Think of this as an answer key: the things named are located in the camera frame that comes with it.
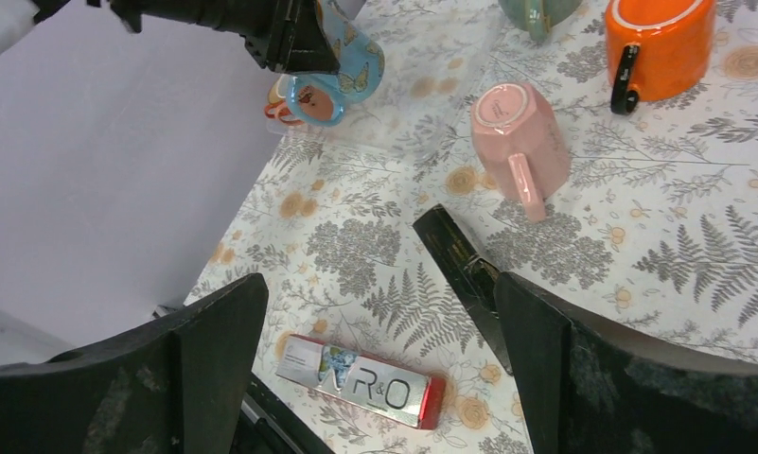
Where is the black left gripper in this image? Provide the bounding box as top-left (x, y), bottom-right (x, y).
top-left (33, 0), bottom-right (343, 75)

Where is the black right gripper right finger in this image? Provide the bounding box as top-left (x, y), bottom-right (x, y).
top-left (495, 272), bottom-right (758, 453)

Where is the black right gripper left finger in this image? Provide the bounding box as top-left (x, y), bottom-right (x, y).
top-left (0, 273), bottom-right (269, 453)

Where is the green ceramic mug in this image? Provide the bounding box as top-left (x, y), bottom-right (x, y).
top-left (497, 0), bottom-right (582, 44)

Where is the light pink mug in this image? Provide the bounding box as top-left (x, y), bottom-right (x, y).
top-left (470, 82), bottom-right (571, 222)

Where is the large orange mug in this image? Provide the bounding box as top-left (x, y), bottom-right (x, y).
top-left (604, 0), bottom-right (716, 115)

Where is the small orange cup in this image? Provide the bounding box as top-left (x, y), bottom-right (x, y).
top-left (264, 100), bottom-right (303, 126)

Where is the black rectangular box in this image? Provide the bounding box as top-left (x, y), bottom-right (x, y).
top-left (413, 203), bottom-right (514, 376)

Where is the silver red stapler box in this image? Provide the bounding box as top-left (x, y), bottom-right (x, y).
top-left (276, 334), bottom-right (447, 430)

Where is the floral tablecloth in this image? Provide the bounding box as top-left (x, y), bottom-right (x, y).
top-left (189, 1), bottom-right (758, 453)

